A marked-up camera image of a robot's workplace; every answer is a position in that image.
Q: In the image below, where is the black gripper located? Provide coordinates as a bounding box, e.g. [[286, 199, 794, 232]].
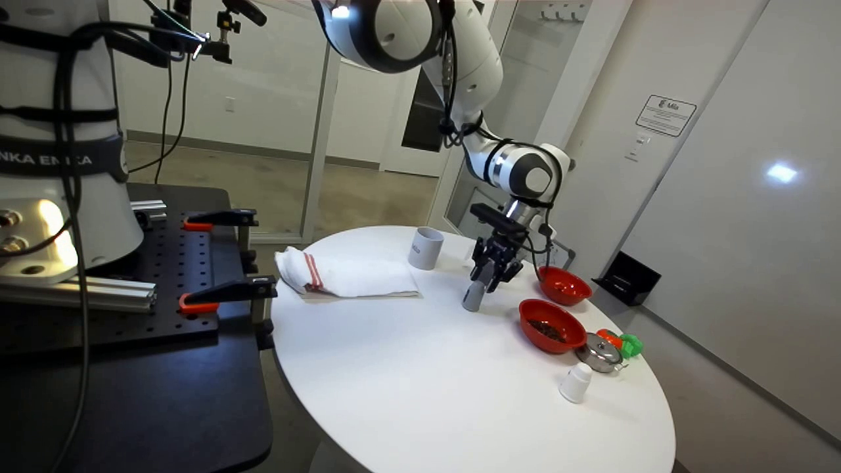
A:
[[471, 202, 530, 295]]

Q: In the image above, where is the grey salt cellar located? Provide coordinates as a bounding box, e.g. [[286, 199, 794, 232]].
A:
[[459, 280, 486, 315]]

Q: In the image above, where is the white salt shaker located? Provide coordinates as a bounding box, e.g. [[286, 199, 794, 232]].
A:
[[554, 363, 595, 407]]

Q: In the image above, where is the white mug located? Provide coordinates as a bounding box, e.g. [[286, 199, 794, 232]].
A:
[[407, 227, 448, 274]]

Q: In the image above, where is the empty red bowl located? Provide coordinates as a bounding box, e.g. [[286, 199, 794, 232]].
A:
[[537, 265, 595, 307]]

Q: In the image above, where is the red bowl with dark contents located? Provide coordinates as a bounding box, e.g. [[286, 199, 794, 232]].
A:
[[518, 297, 588, 357]]

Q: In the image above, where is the white towel with red stripes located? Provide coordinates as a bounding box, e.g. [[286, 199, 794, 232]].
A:
[[273, 245, 423, 301]]

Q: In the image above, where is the green plastic toy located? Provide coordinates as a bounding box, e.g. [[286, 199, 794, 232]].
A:
[[617, 332, 646, 363]]

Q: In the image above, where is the printed door sign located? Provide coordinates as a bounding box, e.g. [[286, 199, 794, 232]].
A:
[[633, 91, 698, 138]]

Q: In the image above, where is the black orange clamp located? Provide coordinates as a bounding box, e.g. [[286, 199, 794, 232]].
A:
[[177, 274, 282, 340], [182, 207, 264, 251]]

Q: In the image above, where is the black perforated mounting table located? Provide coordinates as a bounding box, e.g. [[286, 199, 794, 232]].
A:
[[0, 182, 273, 473]]

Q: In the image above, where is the black wall tray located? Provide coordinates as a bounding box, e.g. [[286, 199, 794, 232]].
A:
[[600, 249, 666, 307]]

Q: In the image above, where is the white partition post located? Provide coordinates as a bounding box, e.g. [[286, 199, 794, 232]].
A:
[[299, 33, 352, 242]]

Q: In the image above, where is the large wall whiteboard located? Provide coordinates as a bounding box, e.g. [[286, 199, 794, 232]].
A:
[[614, 0, 841, 442]]

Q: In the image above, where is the hanging black camera cable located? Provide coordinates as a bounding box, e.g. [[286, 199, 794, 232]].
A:
[[126, 47, 194, 179]]

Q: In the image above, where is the aluminium rail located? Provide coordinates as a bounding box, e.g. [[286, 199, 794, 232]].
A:
[[0, 270, 160, 315]]

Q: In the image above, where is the black camera on mount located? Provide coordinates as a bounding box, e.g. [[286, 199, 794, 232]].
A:
[[144, 0, 271, 69]]

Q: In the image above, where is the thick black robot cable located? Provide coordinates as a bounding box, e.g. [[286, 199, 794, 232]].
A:
[[48, 0, 95, 473]]

